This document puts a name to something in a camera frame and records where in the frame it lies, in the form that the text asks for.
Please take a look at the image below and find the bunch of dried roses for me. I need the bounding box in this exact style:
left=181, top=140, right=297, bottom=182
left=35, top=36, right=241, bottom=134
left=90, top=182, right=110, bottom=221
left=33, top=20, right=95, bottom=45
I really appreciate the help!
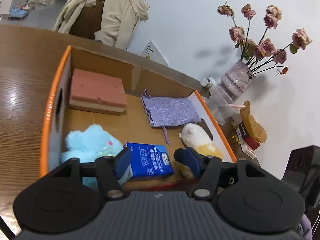
left=217, top=1, right=313, bottom=75

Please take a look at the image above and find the tan ridged ornament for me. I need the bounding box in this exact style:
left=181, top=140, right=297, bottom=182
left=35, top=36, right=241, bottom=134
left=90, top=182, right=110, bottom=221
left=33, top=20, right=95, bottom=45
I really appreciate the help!
left=239, top=100, right=267, bottom=143

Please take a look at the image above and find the purple drawstring pouch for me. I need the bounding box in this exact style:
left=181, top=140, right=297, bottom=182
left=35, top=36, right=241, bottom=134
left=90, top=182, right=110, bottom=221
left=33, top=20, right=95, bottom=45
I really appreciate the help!
left=141, top=89, right=202, bottom=145

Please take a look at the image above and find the beige jacket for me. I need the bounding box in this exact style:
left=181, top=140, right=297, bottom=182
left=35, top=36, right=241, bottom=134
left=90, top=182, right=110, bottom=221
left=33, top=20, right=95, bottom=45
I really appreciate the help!
left=52, top=0, right=150, bottom=50

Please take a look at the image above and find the yellow and white plush toy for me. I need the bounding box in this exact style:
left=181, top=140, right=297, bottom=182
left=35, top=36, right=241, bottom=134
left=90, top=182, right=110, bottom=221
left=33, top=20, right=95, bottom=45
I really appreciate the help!
left=178, top=123, right=225, bottom=179

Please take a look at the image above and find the orange cardboard box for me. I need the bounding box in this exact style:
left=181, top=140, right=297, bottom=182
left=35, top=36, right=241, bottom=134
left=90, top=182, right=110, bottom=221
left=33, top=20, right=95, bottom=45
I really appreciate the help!
left=40, top=45, right=237, bottom=190

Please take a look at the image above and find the blue tissue packet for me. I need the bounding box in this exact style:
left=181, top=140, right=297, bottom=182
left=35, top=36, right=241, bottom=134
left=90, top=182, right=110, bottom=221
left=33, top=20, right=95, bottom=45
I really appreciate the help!
left=124, top=142, right=174, bottom=182

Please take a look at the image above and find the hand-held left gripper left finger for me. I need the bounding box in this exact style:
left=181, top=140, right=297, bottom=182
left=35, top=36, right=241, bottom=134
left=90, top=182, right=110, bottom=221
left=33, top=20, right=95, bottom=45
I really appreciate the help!
left=47, top=147, right=132, bottom=201

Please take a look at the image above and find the mottled purple vase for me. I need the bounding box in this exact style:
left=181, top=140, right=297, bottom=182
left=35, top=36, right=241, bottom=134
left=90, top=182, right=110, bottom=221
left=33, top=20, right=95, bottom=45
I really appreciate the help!
left=220, top=60, right=256, bottom=98

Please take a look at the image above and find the light blue plush toy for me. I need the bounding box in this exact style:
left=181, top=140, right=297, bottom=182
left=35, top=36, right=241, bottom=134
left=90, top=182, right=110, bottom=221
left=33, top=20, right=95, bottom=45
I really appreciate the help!
left=60, top=124, right=124, bottom=188

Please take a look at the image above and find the pink layered sponge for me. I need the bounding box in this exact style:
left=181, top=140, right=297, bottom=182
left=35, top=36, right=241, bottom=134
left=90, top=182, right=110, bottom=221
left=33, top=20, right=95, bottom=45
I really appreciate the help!
left=69, top=69, right=128, bottom=116

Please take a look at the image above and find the white flat box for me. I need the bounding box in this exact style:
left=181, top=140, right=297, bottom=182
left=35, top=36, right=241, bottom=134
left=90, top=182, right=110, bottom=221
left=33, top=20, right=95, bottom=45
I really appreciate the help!
left=241, top=142, right=257, bottom=159

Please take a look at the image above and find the clear plastic cup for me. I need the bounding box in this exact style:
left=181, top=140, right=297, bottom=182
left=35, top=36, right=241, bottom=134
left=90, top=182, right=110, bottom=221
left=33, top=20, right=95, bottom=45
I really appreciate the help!
left=206, top=89, right=247, bottom=125

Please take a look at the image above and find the brown wooden chair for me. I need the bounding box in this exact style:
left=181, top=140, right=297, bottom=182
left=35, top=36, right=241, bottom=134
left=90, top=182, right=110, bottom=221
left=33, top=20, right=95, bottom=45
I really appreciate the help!
left=69, top=0, right=107, bottom=40

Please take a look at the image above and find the small white plastic bottle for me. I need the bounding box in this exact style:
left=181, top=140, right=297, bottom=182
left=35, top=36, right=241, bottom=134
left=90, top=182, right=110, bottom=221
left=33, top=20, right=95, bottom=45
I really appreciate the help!
left=201, top=76, right=217, bottom=92

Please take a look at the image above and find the pet bowl stand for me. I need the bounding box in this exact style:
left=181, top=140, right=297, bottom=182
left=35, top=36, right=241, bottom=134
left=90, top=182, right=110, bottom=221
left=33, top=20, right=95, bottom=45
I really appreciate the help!
left=9, top=4, right=35, bottom=20

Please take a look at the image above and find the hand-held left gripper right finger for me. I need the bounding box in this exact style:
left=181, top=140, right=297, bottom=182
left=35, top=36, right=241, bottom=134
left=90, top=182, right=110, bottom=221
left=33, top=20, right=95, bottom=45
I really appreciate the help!
left=174, top=147, right=266, bottom=201

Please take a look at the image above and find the red small box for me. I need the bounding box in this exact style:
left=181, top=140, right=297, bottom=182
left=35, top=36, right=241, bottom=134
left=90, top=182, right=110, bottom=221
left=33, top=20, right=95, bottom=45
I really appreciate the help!
left=244, top=136, right=260, bottom=150

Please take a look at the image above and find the white printed carton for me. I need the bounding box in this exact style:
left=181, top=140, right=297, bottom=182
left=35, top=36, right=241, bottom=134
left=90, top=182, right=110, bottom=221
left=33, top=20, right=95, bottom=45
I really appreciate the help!
left=141, top=41, right=168, bottom=66

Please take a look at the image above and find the black small box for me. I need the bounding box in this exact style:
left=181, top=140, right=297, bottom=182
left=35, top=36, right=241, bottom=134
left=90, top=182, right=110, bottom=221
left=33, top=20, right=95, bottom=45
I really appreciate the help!
left=237, top=121, right=250, bottom=145

